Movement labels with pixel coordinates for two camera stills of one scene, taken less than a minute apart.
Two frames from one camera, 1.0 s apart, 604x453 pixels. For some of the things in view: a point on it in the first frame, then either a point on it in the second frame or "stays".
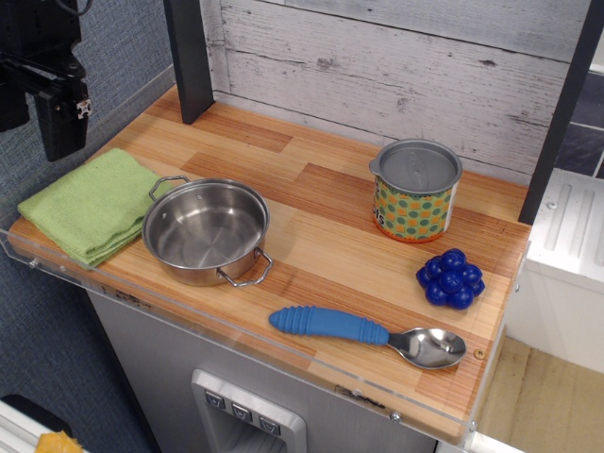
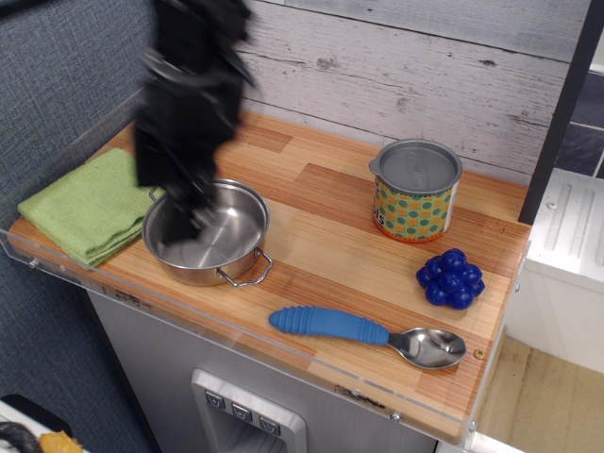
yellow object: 58,442 stays
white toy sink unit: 558,302 stays
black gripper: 56,75 → 195,87
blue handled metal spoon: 426,347 stays
